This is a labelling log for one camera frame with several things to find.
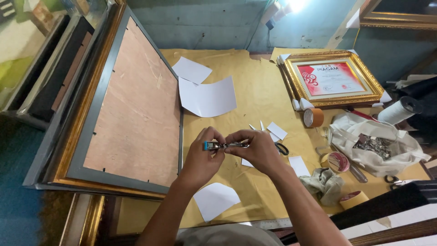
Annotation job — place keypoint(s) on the person's left hand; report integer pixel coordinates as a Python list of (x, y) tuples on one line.
[(199, 160)]

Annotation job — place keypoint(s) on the person's right hand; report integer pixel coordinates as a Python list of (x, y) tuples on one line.
[(261, 153)]

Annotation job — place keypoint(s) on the silver stapler with blue end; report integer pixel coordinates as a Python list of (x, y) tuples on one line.
[(230, 145)]

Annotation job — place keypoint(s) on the small white paper scrap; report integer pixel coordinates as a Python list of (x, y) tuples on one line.
[(274, 137), (246, 163)]

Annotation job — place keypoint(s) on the small white paper rectangle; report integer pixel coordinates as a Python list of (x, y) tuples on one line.
[(277, 130), (299, 166)]

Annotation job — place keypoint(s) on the white paper sheet cut corner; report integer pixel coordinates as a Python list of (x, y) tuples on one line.
[(215, 201)]

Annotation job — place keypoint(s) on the brown kraft paper sheet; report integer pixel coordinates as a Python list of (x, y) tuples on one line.
[(259, 92)]

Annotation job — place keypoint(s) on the large curled white paper sheet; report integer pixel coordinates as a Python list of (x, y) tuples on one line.
[(208, 97)]

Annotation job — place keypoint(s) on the brown packing tape roll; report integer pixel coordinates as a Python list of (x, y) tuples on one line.
[(314, 118)]

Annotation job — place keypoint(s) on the white cardboard corner protector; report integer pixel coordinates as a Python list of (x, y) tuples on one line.
[(304, 104), (384, 98), (282, 58)]

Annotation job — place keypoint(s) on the grey rag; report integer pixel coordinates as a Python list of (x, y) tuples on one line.
[(322, 186)]

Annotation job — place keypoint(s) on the metal ruler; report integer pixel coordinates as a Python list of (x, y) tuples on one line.
[(273, 223)]

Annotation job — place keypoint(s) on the tape roll with red liner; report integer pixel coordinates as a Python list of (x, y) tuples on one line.
[(353, 200), (336, 161)]

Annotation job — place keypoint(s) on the person's grey shirt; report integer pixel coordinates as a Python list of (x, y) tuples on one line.
[(228, 237)]

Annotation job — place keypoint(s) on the small flat white paper sheet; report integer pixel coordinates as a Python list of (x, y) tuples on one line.
[(191, 69)]

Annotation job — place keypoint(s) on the clear glass tube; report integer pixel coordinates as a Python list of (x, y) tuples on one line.
[(358, 173)]

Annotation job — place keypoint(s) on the gold framed red white certificate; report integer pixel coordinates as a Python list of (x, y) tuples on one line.
[(331, 79)]

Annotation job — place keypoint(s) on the gold moulding strip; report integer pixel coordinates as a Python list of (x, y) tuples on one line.
[(87, 222)]

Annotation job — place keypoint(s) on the white cloth bag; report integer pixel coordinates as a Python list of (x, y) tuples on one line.
[(403, 153)]

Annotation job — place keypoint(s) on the brown wooden moulding strip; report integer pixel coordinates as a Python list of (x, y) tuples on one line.
[(396, 234)]

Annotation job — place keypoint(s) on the heap of black material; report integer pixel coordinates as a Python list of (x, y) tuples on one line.
[(421, 92)]

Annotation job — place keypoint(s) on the stack of leaning frames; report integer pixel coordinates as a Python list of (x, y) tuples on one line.
[(41, 71)]

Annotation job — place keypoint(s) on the large gold grey picture frame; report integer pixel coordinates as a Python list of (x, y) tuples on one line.
[(136, 112)]

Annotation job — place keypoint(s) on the heap of metal frame hangers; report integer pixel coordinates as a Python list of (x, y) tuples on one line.
[(374, 146)]

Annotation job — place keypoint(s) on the black frame moulding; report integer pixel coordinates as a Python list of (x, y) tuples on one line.
[(385, 203)]

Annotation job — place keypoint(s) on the ornate gold empty frame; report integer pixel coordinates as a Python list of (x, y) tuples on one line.
[(396, 18)]

